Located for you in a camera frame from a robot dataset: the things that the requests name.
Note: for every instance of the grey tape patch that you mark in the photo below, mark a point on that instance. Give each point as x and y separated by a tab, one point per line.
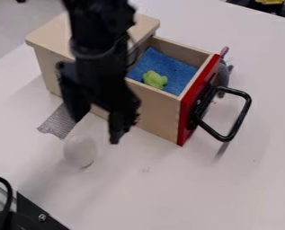
56	122

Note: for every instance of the grey plush mouse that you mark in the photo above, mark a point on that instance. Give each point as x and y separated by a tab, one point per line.
223	72

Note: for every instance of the green toy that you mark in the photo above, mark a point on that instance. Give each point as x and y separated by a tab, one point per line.
155	79

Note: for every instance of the drawer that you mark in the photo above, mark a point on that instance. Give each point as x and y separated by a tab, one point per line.
176	90

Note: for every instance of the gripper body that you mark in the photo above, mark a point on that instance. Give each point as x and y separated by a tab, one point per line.
100	81

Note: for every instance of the white ball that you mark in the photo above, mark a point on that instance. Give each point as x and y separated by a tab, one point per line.
80	150

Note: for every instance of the blue cloth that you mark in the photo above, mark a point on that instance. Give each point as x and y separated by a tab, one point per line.
164	70

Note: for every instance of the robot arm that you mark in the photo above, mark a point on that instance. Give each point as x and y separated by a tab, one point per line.
96	21

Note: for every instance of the cabinet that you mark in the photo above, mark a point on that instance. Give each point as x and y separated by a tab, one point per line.
56	45

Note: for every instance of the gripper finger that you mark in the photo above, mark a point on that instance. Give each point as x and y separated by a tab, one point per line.
120	125
74	107

